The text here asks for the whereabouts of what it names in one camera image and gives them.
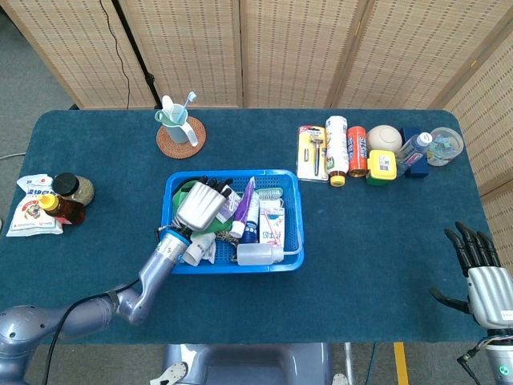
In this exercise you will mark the white tube in mug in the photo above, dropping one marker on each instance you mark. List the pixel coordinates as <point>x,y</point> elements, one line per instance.
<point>168,105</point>

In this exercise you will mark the clear plastic squeeze bottle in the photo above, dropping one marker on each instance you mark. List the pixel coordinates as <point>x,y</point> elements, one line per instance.
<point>256,254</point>

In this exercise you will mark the orange drink can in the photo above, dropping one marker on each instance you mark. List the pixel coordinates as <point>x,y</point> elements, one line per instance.
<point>357,150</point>

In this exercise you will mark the green scrubbing brush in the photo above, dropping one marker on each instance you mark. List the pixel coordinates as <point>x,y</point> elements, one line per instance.
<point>269,194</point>

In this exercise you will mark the razor in yellow blister pack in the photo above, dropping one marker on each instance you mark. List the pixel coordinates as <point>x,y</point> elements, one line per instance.
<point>308,156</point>

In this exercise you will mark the white carton box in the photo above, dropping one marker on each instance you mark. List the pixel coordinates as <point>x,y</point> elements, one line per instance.
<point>271,224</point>

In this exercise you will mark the dark blue box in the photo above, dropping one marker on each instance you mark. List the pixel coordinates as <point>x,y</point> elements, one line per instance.
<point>417,170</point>

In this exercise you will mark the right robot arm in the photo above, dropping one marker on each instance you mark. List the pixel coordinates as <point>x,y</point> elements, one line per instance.
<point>501,361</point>

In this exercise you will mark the small purple box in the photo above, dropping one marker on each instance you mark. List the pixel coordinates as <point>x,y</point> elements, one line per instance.
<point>231,208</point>

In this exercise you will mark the clear water bottle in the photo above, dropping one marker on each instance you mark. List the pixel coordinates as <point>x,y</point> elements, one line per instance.
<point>413,150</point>

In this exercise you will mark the round woven coaster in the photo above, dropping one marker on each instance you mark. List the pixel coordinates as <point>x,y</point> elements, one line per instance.
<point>198,140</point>

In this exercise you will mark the leopard print cloth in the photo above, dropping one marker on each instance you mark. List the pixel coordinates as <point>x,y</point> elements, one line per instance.
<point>225,236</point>

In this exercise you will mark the jar with black lid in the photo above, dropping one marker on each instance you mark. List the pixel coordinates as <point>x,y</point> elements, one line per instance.
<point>66,183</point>

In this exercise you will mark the white bottle with yellow cap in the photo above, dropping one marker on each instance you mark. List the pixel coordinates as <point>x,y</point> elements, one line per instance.
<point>336,144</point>

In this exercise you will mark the grey robot torso base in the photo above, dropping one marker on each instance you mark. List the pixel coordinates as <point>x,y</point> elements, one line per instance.
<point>248,365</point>

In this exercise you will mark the beige round bowl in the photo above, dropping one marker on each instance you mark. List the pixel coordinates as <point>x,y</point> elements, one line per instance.
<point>384,137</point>

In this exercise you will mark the black stand pole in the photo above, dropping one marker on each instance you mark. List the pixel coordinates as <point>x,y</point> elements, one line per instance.
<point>136,52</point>

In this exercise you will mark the white tube with blue label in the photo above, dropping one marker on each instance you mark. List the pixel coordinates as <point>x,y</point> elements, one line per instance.
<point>251,228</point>

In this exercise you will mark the green cloth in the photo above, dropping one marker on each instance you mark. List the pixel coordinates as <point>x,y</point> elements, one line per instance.
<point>216,225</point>

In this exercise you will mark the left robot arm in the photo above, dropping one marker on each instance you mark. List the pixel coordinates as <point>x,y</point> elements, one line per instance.
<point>152,268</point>

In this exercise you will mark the purple toothpaste tube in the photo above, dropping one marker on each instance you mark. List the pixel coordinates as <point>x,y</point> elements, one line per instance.
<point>243,208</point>

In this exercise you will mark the clear glass jar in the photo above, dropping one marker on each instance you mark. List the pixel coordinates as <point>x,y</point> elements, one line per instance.
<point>447,146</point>

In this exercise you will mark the light blue mug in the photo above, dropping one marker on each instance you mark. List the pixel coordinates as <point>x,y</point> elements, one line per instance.
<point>176,130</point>

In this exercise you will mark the blue plastic basket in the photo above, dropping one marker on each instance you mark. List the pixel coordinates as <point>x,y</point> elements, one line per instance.
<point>240,268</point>

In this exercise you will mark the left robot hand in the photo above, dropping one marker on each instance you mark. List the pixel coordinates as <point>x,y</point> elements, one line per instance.
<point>200,206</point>

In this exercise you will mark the bamboo folding screen panel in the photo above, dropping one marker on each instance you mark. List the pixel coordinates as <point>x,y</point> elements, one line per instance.
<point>417,52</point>
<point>493,120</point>
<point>296,52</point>
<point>192,48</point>
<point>60,48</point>

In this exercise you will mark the blue felt table cover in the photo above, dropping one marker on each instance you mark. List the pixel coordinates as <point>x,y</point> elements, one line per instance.
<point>360,260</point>

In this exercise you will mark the honey bottle with yellow cap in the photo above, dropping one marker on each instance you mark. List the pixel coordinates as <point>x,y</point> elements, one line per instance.
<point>68,212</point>

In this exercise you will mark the white snack bag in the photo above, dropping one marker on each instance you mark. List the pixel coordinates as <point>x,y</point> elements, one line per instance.
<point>30,218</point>

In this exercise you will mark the green box with yellow lid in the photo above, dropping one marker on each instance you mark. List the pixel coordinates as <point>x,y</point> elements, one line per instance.
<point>382,165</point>

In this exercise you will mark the white crumpled tube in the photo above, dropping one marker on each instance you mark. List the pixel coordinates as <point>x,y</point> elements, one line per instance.
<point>200,248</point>

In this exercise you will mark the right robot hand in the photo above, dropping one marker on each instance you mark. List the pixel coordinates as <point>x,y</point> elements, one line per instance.
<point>491,297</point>

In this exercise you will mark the light blue toothbrush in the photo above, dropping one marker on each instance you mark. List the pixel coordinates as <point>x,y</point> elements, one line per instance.
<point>190,98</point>

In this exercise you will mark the metal table leg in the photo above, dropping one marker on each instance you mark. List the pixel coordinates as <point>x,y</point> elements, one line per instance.
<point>348,365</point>

